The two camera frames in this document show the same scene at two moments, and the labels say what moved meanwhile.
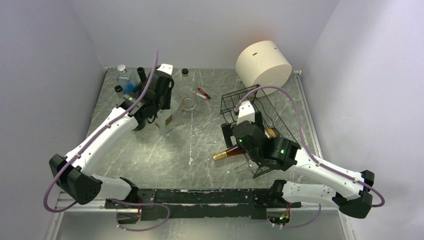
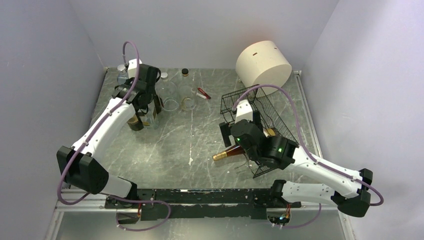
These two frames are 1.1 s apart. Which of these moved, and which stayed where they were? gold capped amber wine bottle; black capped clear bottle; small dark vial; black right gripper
Moved: small dark vial
Stayed: black capped clear bottle; black right gripper; gold capped amber wine bottle
